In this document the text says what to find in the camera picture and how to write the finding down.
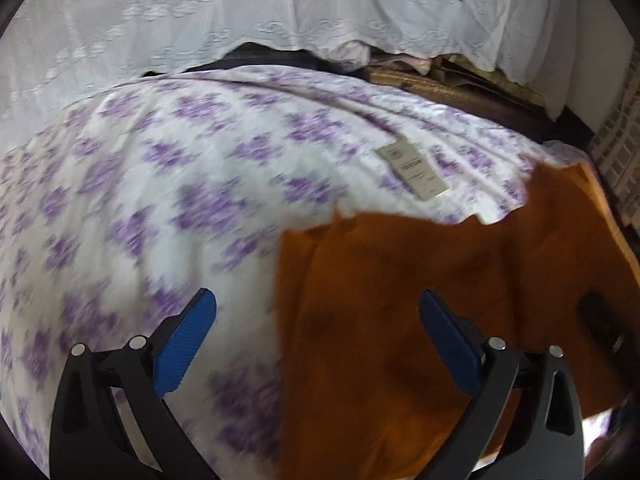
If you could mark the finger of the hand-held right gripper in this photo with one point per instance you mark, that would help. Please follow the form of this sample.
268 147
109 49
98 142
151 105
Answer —
602 322

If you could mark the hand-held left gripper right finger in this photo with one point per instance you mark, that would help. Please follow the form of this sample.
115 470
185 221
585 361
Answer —
450 345

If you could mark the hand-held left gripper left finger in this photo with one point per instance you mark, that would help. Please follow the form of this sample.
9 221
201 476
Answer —
182 345

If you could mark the orange knit garment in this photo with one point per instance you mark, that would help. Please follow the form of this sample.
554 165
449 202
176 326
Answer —
380 285

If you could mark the purple floral bed sheet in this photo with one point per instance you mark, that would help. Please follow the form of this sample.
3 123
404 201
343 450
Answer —
125 185

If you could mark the black cloth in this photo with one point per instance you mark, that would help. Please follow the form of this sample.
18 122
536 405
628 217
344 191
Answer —
260 56

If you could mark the pink cloth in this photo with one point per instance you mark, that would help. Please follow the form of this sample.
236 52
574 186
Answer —
350 52

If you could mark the white lace curtain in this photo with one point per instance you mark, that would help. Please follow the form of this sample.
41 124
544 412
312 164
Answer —
200 10

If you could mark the dark brown wooden frame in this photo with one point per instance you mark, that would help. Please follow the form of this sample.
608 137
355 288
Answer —
450 92

